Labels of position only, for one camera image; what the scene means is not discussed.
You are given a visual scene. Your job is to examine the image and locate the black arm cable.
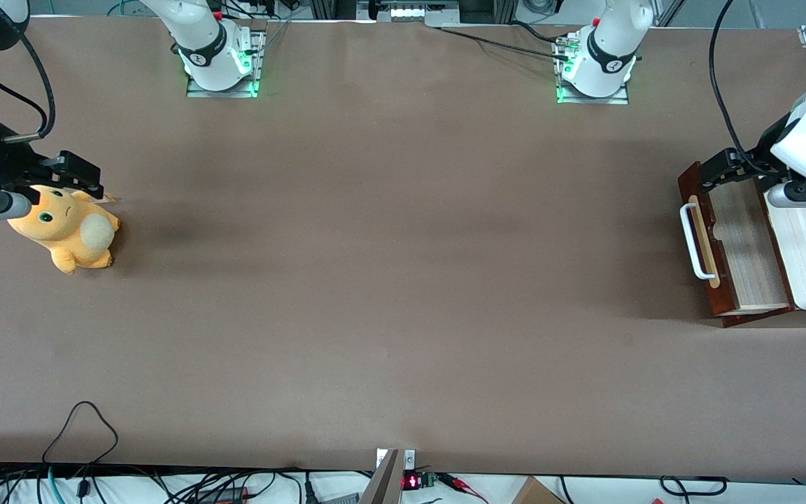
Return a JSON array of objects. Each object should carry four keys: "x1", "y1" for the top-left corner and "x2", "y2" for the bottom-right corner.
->
[
  {"x1": 708, "y1": 0, "x2": 762, "y2": 160},
  {"x1": 0, "y1": 31, "x2": 57, "y2": 144}
]

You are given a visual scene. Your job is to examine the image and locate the black flat cable loop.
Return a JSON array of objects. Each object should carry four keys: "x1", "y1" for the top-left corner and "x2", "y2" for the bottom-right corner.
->
[{"x1": 658, "y1": 476, "x2": 729, "y2": 498}]

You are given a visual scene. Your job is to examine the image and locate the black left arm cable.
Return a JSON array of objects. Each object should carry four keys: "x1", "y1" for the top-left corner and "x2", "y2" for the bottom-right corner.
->
[{"x1": 708, "y1": 0, "x2": 762, "y2": 160}]

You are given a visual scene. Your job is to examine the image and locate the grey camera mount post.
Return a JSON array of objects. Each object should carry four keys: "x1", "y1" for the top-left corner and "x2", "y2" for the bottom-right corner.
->
[{"x1": 358, "y1": 449, "x2": 404, "y2": 504}]

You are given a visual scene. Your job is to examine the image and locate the tan handle backing plate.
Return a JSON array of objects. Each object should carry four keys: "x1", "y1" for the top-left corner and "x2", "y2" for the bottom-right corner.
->
[{"x1": 688, "y1": 196, "x2": 722, "y2": 288}]

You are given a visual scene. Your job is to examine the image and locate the dark brown wooden drawer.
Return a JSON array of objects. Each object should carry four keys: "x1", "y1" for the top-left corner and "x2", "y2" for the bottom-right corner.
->
[{"x1": 678, "y1": 161, "x2": 796, "y2": 319}]

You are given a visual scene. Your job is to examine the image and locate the white power strip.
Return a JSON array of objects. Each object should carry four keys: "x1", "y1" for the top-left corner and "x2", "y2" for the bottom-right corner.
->
[{"x1": 358, "y1": 0, "x2": 461, "y2": 27}]

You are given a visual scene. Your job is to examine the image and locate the orange plush toy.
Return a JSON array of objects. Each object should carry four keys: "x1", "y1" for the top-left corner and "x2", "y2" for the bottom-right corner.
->
[{"x1": 8, "y1": 184, "x2": 121, "y2": 275}]

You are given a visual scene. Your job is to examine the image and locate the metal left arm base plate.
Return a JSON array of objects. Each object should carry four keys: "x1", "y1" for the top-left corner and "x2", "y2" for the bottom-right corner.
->
[{"x1": 556, "y1": 38, "x2": 630, "y2": 106}]

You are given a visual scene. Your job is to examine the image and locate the black cable across table edge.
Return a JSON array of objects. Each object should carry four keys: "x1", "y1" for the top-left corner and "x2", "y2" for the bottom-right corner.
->
[{"x1": 438, "y1": 24, "x2": 573, "y2": 61}]

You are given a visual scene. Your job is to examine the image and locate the white drawer handle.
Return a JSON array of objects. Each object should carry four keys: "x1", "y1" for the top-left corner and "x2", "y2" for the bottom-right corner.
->
[{"x1": 679, "y1": 202, "x2": 719, "y2": 281}]

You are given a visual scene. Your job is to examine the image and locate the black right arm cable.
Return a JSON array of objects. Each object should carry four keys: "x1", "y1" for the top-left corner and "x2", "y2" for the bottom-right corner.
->
[{"x1": 0, "y1": 31, "x2": 57, "y2": 144}]

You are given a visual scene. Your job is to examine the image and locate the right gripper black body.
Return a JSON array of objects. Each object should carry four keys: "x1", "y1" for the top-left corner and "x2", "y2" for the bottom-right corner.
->
[{"x1": 0, "y1": 120, "x2": 62, "y2": 193}]

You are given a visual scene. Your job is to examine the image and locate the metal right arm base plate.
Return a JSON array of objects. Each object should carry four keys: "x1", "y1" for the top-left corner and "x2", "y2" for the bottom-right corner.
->
[{"x1": 186, "y1": 31, "x2": 264, "y2": 99}]

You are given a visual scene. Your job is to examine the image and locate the red clip leads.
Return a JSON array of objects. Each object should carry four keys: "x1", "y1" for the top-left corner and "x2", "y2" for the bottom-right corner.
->
[{"x1": 438, "y1": 474, "x2": 489, "y2": 503}]

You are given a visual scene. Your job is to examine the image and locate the black looped cable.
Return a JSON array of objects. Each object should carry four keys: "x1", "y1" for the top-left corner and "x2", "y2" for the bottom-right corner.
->
[{"x1": 43, "y1": 400, "x2": 119, "y2": 466}]

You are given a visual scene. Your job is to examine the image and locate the brown cardboard piece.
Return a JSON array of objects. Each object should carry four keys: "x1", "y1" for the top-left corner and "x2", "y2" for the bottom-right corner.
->
[{"x1": 511, "y1": 476, "x2": 566, "y2": 504}]

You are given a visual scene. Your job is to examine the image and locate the silver metal bracket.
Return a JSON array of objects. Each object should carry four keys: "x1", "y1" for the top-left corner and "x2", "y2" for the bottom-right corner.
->
[{"x1": 375, "y1": 449, "x2": 416, "y2": 471}]

